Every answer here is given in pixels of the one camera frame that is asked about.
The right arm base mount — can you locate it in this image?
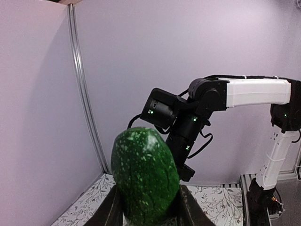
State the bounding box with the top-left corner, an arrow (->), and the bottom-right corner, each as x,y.
246,178 -> 285,226

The right aluminium corner post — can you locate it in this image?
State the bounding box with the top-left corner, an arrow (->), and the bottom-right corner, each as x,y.
67,3 -> 110,173

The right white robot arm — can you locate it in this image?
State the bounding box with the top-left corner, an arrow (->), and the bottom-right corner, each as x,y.
140,75 -> 301,191

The dark green toy cucumber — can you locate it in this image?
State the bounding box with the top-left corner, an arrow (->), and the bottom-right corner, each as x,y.
111,127 -> 180,226

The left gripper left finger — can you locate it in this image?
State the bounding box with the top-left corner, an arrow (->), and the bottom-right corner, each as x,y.
84,186 -> 123,226

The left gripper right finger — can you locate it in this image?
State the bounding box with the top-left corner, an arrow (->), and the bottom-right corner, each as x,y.
176,185 -> 215,226

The floral table mat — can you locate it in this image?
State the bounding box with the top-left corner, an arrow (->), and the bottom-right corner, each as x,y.
52,174 -> 244,226

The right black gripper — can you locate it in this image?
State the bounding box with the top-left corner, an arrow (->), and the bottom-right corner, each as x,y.
140,88 -> 211,182

